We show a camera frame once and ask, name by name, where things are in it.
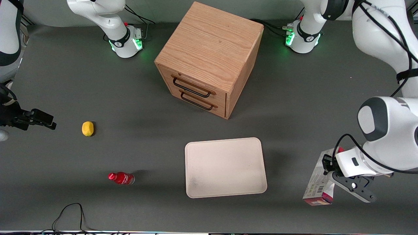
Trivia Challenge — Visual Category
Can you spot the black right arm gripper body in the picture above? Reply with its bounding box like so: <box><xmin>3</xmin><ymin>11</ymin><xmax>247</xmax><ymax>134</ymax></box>
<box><xmin>0</xmin><ymin>85</ymin><xmax>34</xmax><ymax>131</ymax></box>

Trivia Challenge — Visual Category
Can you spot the red cookie box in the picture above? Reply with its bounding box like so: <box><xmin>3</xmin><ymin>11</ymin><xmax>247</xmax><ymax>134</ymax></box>
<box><xmin>303</xmin><ymin>148</ymin><xmax>344</xmax><ymax>206</ymax></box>

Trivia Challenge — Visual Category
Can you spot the white rectangular tray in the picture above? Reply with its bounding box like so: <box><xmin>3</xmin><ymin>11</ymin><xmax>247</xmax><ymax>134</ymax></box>
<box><xmin>185</xmin><ymin>137</ymin><xmax>267</xmax><ymax>198</ymax></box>

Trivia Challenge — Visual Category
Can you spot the red soda bottle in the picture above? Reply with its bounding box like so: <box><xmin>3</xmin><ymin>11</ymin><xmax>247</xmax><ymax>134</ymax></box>
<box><xmin>108</xmin><ymin>172</ymin><xmax>135</xmax><ymax>185</ymax></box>

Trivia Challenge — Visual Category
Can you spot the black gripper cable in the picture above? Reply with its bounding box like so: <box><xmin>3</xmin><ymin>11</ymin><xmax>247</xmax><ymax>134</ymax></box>
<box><xmin>331</xmin><ymin>133</ymin><xmax>396</xmax><ymax>174</ymax></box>

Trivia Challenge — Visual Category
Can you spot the black looped table cable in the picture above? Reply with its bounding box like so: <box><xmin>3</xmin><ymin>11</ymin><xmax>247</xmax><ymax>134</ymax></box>
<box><xmin>52</xmin><ymin>203</ymin><xmax>96</xmax><ymax>233</ymax></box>

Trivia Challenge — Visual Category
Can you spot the black arm-mounted cable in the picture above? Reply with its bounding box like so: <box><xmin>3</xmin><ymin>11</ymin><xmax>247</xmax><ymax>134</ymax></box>
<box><xmin>352</xmin><ymin>0</ymin><xmax>418</xmax><ymax>97</ymax></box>

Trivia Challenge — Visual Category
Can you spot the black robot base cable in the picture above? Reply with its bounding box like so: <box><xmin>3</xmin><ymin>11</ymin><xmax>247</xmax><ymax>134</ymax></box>
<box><xmin>124</xmin><ymin>5</ymin><xmax>156</xmax><ymax>25</ymax></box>
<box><xmin>249</xmin><ymin>19</ymin><xmax>288</xmax><ymax>37</ymax></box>

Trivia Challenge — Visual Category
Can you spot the black wire drawer handle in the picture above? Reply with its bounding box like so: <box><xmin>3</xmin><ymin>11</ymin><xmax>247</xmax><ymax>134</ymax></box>
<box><xmin>172</xmin><ymin>76</ymin><xmax>216</xmax><ymax>98</ymax></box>
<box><xmin>180</xmin><ymin>90</ymin><xmax>218</xmax><ymax>111</ymax></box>

